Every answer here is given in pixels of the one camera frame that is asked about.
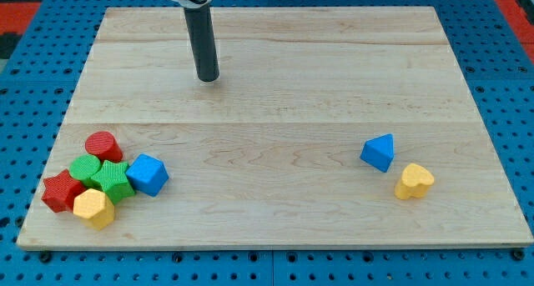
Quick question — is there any green star block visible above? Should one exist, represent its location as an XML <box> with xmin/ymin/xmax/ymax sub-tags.
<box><xmin>91</xmin><ymin>160</ymin><xmax>135</xmax><ymax>204</ymax></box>

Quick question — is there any red star block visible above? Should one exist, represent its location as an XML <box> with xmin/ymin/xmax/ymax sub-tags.
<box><xmin>41</xmin><ymin>169</ymin><xmax>87</xmax><ymax>213</ymax></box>

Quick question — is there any light wooden board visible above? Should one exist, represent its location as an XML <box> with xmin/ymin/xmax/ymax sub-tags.
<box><xmin>18</xmin><ymin>7</ymin><xmax>533</xmax><ymax>251</ymax></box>

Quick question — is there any blue triangle block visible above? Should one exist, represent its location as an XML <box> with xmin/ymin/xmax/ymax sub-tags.
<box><xmin>360</xmin><ymin>133</ymin><xmax>395</xmax><ymax>173</ymax></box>

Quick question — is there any blue cube block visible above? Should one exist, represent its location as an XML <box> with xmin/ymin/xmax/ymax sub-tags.
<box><xmin>126</xmin><ymin>153</ymin><xmax>169</xmax><ymax>197</ymax></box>

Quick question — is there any yellow heart block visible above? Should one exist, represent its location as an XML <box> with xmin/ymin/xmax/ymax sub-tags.
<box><xmin>394</xmin><ymin>163</ymin><xmax>435</xmax><ymax>200</ymax></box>

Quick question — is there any red cylinder block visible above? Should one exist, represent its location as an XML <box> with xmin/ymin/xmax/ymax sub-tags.
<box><xmin>84</xmin><ymin>131</ymin><xmax>123</xmax><ymax>163</ymax></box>

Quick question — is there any yellow hexagon block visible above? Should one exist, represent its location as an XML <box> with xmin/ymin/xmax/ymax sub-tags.
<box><xmin>73</xmin><ymin>188</ymin><xmax>115</xmax><ymax>230</ymax></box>

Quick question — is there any green cylinder block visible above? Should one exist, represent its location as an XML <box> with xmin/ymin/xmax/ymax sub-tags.
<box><xmin>68</xmin><ymin>154</ymin><xmax>102</xmax><ymax>189</ymax></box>

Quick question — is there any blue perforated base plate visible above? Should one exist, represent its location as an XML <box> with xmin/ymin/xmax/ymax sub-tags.
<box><xmin>1</xmin><ymin>0</ymin><xmax>533</xmax><ymax>285</ymax></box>

